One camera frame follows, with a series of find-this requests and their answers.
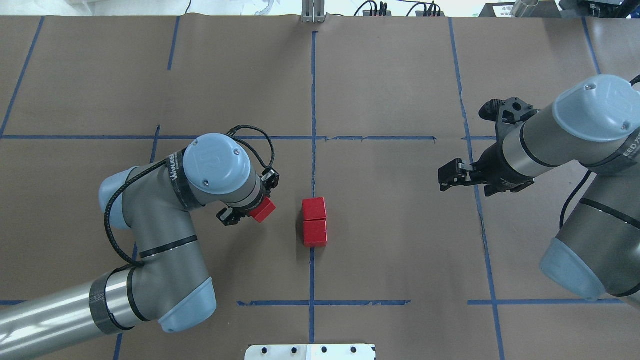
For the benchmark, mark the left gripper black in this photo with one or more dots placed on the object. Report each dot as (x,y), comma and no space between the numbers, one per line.
(227,215)

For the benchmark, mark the metal cup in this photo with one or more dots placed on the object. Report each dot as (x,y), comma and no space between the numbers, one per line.
(524,8)

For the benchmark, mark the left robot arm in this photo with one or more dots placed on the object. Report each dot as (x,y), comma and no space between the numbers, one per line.
(147,218)

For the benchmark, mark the white pedestal column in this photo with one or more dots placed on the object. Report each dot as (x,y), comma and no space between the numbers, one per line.
(332,351)

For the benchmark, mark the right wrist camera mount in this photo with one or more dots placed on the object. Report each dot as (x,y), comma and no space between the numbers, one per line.
(506,114)

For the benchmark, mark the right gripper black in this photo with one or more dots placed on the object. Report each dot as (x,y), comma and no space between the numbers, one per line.
(494,171)

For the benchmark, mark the red block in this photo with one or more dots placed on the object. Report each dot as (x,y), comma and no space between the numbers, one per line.
(314,209)
(263,211)

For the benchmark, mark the aluminium frame post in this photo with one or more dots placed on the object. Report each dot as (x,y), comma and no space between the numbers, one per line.
(313,11)

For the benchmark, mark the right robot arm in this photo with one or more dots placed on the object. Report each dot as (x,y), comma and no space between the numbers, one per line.
(595,252)

